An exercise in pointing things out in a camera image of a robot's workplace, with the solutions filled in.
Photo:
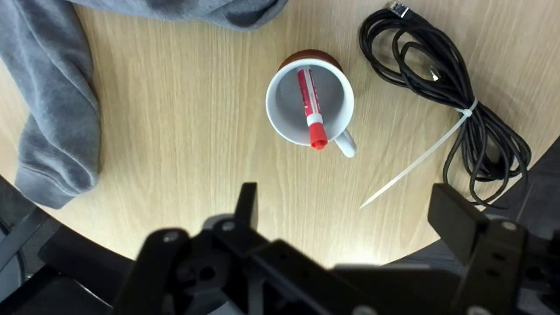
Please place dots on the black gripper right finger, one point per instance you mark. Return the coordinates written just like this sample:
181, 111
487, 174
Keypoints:
456, 221

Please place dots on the red marker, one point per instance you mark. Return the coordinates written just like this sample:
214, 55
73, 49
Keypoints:
312, 111

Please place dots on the white zip tie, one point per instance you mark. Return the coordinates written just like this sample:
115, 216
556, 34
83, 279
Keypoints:
423, 158

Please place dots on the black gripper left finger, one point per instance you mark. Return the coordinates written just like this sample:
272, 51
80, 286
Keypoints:
246, 207

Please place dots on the red white mug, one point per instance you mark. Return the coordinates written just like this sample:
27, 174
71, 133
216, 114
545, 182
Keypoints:
284, 104

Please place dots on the grey sweatshirt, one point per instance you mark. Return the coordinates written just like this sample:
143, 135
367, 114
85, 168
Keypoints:
45, 49

